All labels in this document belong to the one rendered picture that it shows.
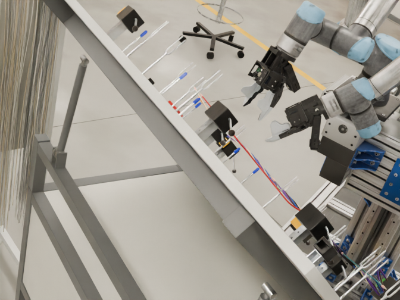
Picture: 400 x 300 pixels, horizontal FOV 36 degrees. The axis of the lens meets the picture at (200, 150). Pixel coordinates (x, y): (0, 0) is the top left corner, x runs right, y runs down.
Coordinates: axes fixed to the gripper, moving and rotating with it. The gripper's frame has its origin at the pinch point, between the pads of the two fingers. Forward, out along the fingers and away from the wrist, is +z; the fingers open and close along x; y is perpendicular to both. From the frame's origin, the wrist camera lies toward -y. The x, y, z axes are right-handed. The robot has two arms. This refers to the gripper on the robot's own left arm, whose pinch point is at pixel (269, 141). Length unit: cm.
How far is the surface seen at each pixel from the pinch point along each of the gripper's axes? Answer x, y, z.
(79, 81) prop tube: 38, 41, 35
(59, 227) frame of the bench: 26, 6, 66
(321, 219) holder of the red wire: 63, -14, -10
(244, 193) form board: 113, 7, -7
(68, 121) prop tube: 35, 33, 44
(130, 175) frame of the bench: -9, 9, 51
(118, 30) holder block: 56, 45, 14
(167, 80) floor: -258, 46, 79
